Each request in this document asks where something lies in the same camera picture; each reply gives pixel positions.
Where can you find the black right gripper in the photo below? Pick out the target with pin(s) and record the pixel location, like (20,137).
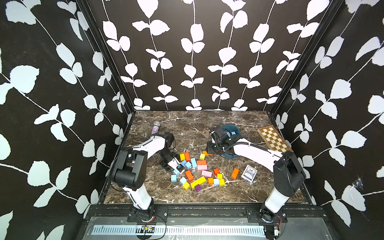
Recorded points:
(208,148)

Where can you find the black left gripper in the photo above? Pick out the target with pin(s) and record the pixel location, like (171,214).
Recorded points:
(167,166)

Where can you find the light blue corner block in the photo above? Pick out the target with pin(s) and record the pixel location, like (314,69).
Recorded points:
(173,178)

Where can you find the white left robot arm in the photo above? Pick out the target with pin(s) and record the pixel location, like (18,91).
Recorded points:
(130,168)

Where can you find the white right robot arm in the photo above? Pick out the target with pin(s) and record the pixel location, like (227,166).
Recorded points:
(288,173)

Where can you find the teal plastic tray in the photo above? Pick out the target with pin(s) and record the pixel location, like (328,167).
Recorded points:
(230,131)

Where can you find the red upright block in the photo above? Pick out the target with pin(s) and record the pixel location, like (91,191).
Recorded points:
(187,156)

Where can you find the small light blue block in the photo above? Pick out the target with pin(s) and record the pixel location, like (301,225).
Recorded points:
(183,180)

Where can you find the tall light blue block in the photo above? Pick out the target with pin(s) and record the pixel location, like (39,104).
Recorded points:
(194,163)

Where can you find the orange upright block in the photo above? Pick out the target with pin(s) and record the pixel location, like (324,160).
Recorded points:
(189,176)

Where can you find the small yellow block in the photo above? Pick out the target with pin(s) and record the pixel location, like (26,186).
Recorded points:
(186,185)

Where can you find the red flat block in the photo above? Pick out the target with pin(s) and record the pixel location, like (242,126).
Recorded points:
(201,162)

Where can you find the pink block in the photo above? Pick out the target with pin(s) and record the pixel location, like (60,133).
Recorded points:
(206,174)

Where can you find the long yellow block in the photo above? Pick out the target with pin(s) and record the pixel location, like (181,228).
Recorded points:
(199,181)

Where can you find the orange lone block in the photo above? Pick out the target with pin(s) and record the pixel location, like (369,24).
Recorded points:
(235,173)

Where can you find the purple small block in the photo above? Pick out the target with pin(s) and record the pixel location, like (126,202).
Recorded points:
(198,188)

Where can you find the blue playing card deck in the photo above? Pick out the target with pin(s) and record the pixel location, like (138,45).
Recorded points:
(249,174)

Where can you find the wooden chessboard box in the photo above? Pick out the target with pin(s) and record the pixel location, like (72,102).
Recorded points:
(273,139)

